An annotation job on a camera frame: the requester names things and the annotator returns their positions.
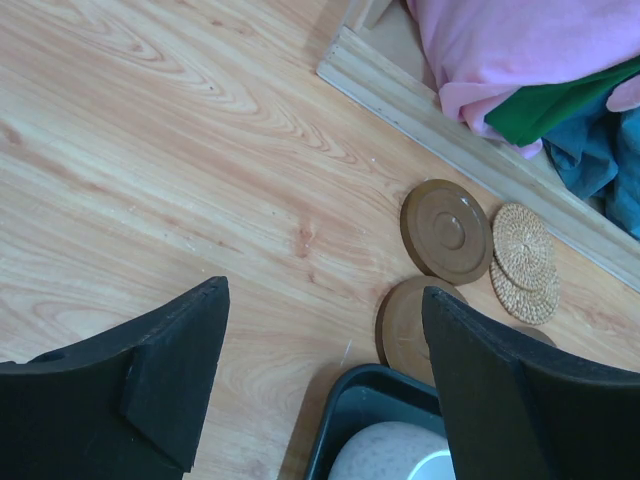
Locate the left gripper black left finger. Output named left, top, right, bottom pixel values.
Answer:
left=1, top=276, right=230, bottom=479

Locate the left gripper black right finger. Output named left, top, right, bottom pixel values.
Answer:
left=422, top=287, right=639, bottom=479

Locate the brown wooden coaster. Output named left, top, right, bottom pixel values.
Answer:
left=400, top=179, right=493, bottom=285
left=376, top=276, right=467, bottom=386
left=518, top=326, right=557, bottom=348

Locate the woven rattan coaster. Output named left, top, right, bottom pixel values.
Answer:
left=489, top=259, right=560, bottom=325
left=492, top=203, right=555, bottom=291

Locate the white speckled mug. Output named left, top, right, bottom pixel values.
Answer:
left=329, top=422, right=455, bottom=480

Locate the black plastic tray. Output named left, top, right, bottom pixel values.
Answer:
left=304, top=364, right=446, bottom=479

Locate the blue crumpled cloth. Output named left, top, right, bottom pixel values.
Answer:
left=543, top=94, right=639, bottom=238

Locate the green garment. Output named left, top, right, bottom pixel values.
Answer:
left=485, top=56, right=639, bottom=147

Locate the pink shirt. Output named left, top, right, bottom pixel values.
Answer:
left=407, top=1, right=639, bottom=158

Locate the wooden clothes rack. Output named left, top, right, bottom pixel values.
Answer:
left=317, top=1, right=639, bottom=289

